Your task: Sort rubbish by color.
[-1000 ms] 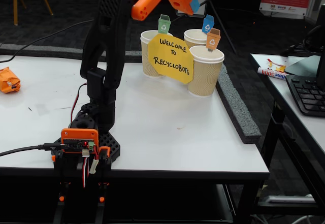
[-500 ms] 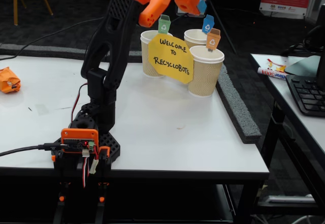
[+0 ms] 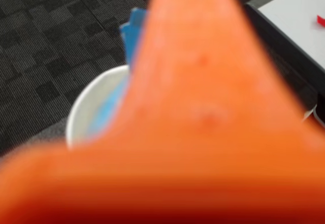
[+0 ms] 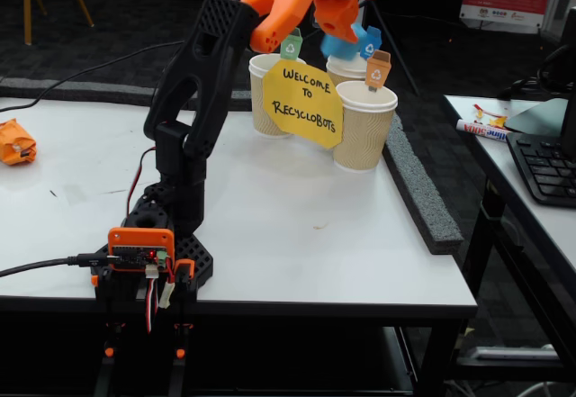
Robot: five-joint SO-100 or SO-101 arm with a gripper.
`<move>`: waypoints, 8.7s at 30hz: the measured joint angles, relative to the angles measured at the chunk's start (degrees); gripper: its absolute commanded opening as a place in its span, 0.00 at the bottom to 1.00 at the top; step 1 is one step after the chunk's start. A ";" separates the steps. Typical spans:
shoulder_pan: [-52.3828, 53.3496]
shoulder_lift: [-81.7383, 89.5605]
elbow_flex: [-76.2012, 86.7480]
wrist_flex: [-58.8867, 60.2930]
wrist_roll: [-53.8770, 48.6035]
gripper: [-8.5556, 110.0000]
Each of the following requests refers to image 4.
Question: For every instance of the white side table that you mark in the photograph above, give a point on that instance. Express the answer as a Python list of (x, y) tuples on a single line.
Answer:
[(495, 158)]

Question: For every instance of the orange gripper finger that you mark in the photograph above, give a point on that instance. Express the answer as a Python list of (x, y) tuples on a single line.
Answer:
[(335, 16)]

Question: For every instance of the red yellow candy wrapper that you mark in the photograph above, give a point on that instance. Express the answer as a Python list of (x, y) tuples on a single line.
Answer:
[(497, 121)]

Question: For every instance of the blue paper rubbish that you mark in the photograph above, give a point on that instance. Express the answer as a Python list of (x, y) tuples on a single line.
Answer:
[(337, 48)]

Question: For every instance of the black orange table clamp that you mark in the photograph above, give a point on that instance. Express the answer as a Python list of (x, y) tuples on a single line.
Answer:
[(183, 268), (108, 351)]

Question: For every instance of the orange recycle bin label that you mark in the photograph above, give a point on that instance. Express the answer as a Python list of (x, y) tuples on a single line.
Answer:
[(378, 73)]

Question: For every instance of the orange controller board housing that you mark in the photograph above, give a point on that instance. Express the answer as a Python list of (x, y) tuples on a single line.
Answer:
[(141, 237)]

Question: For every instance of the short dark foam strip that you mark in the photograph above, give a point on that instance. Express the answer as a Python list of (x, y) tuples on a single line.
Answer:
[(240, 100)]

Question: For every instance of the black computer keyboard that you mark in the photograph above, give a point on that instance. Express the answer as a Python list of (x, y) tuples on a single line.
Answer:
[(544, 167)]

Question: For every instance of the paper cup with green label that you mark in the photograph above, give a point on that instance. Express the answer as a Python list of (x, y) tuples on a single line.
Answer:
[(258, 100)]

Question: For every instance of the long dark foam strip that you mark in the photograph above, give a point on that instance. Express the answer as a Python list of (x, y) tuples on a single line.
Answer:
[(90, 91)]

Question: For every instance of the green recycle bin label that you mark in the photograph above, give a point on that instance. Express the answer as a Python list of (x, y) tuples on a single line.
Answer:
[(291, 46)]

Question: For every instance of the orange paper rubbish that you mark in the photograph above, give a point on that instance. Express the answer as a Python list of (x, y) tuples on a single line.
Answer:
[(13, 138)]

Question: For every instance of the thick grey foam strip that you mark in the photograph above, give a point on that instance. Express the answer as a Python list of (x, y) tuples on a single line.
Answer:
[(423, 199)]

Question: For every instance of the paper cup with blue label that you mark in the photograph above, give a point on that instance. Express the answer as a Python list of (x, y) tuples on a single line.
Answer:
[(344, 70)]

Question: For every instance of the black and orange robot arm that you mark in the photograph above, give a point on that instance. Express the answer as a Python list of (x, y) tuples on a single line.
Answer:
[(225, 19)]

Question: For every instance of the blue recycle bin label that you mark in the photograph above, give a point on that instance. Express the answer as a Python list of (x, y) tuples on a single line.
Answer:
[(371, 47)]

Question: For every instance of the paper cup with orange label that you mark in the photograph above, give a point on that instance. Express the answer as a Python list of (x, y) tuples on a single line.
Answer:
[(364, 136)]

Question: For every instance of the black headset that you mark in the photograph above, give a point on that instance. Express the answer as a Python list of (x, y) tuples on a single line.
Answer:
[(542, 73)]

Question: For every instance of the yellow welcome paper sign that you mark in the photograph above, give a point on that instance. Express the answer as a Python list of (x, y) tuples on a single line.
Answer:
[(306, 109)]

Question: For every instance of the white soda candy tube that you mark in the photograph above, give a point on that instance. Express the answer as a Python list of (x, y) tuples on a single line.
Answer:
[(481, 129)]

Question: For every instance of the black tripod stand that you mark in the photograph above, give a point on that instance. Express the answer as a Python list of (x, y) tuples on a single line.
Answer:
[(396, 52)]

